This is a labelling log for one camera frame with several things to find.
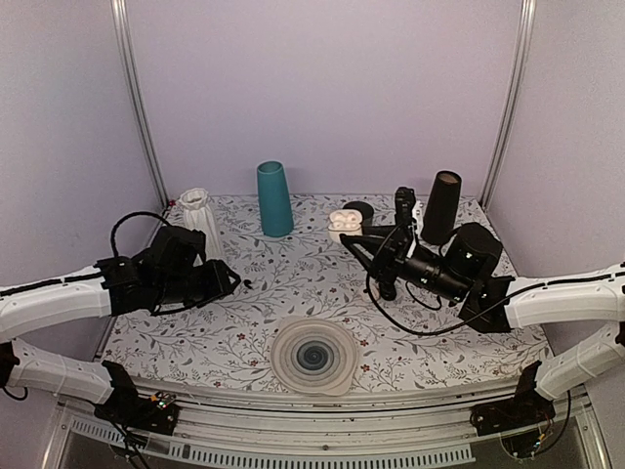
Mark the black round earbud case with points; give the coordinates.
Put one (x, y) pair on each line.
(387, 291)

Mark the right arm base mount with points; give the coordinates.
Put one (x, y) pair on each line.
(525, 407)

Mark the dark grey mug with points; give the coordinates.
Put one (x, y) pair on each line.
(364, 209)

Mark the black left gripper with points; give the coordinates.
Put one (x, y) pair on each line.
(219, 281)

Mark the left aluminium frame post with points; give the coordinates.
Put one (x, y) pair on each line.
(122, 30)

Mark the white earbud charging case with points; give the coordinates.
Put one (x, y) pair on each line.
(344, 222)

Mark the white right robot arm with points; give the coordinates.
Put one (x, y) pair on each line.
(597, 295)

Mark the teal tall vase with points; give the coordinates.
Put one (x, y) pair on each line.
(274, 199)

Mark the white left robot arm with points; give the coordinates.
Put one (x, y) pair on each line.
(29, 307)

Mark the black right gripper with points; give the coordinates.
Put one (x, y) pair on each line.
(387, 264)

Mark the small white earbud case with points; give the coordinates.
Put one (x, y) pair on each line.
(374, 292)

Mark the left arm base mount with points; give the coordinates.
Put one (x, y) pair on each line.
(125, 407)

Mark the aluminium frame post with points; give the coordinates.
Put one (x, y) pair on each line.
(519, 63)
(122, 30)

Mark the black tall cylinder vase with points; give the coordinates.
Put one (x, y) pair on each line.
(441, 210)

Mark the white ribbed vase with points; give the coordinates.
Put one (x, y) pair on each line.
(198, 215)

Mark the swirl patterned ceramic plate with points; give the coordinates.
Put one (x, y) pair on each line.
(314, 357)

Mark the right aluminium frame post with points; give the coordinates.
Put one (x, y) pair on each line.
(519, 63)

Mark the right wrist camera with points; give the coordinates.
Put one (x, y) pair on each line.
(409, 210)

